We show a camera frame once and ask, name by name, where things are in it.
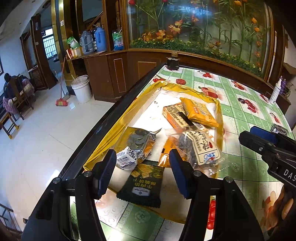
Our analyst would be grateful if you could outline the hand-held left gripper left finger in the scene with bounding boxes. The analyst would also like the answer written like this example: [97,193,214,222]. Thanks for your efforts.
[22,149,117,241]

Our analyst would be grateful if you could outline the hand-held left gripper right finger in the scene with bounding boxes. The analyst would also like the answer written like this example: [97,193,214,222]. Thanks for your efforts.
[169,149,265,241]

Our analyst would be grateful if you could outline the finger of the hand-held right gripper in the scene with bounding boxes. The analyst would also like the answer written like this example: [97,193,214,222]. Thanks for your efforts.
[250,126,296,149]
[239,131,278,160]

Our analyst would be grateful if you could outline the silver foil snack packet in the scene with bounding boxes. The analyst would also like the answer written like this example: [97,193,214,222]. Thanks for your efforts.
[270,124,288,136]

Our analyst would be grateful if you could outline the white blue milk candy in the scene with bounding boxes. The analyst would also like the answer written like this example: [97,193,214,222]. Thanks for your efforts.
[116,146,139,171]

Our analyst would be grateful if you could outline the small orange snack packet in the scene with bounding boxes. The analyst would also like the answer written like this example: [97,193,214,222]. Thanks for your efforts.
[158,136,179,167]

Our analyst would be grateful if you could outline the clear bag of dried plums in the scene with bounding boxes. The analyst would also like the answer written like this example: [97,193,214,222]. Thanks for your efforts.
[165,128,223,173]

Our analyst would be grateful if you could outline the dark green cracker packet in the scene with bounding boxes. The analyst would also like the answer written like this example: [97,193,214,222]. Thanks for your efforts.
[116,163,165,208]

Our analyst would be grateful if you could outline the clear cracker packet with barcode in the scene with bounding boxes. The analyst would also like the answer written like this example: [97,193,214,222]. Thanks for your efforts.
[162,103,208,130]

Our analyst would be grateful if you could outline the large orange cracker packet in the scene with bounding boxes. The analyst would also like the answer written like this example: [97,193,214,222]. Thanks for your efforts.
[180,97,220,128]

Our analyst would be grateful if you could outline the yellow taped cardboard tray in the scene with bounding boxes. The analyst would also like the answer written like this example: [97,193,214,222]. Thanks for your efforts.
[83,80,225,224]

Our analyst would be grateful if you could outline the person's right hand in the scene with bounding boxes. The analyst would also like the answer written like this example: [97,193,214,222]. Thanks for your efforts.
[274,185,293,230]

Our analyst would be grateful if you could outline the green fruit print tablecloth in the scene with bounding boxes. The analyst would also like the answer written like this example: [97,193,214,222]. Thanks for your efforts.
[69,65,292,241]

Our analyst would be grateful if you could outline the white spray bottle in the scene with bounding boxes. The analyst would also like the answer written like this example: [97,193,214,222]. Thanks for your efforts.
[269,77,285,105]

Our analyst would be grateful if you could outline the red broom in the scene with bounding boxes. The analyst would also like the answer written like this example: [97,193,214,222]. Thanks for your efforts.
[55,57,70,107]

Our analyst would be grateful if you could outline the white plastic bucket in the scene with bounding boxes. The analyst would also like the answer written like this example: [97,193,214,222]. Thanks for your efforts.
[70,75,93,103]

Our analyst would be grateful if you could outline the small black box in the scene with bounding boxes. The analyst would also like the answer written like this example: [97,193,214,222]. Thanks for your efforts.
[166,57,179,71]

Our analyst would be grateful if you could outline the wooden stool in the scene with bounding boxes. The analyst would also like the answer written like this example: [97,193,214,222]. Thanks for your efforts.
[0,112,20,139]

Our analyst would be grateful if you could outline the wooden chair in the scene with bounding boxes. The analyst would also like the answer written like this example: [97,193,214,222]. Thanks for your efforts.
[9,76,35,120]

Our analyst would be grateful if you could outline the red white cartons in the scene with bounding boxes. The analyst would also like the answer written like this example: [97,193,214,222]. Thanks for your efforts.
[66,47,84,59]

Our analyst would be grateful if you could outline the glass flower display case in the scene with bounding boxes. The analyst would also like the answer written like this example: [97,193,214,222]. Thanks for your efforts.
[125,0,275,78]

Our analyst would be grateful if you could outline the grey thermos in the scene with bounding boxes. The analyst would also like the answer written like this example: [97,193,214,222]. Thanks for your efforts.
[80,31,94,53]

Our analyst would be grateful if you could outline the blue label water bottle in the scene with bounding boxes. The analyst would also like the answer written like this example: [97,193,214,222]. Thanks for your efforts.
[112,28,124,51]

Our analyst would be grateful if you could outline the green white bag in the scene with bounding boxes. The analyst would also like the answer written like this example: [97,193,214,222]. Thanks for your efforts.
[67,37,80,49]

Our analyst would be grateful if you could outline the blue thermos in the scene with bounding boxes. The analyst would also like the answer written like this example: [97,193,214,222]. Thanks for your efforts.
[94,25,107,52]

